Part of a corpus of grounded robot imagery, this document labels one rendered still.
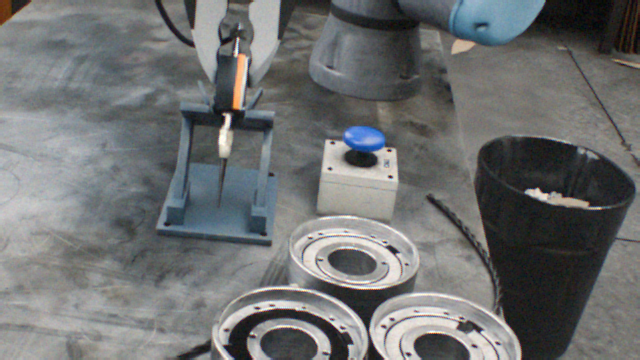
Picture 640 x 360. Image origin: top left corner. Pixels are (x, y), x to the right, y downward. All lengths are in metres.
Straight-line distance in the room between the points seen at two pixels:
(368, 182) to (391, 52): 0.32
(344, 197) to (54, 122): 0.33
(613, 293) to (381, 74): 1.42
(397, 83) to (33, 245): 0.52
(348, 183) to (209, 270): 0.16
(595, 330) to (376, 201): 1.46
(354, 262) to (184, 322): 0.15
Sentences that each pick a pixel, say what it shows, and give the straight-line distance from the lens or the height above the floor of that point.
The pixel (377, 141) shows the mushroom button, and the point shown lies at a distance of 0.79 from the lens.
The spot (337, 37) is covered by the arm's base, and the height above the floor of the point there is 0.86.
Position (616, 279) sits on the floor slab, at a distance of 2.44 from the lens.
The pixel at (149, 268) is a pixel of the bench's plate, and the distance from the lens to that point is 0.71.
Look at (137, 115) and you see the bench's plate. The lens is 0.97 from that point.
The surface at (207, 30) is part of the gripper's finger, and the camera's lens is 0.75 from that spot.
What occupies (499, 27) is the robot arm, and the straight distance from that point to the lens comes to 0.97.
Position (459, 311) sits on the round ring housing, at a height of 0.83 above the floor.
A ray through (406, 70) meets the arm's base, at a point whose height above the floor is 0.83.
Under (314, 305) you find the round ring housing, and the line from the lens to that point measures 0.63.
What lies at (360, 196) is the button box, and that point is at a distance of 0.79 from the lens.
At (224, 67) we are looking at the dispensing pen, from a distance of 0.75.
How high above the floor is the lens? 1.20
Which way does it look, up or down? 28 degrees down
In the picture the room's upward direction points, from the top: 8 degrees clockwise
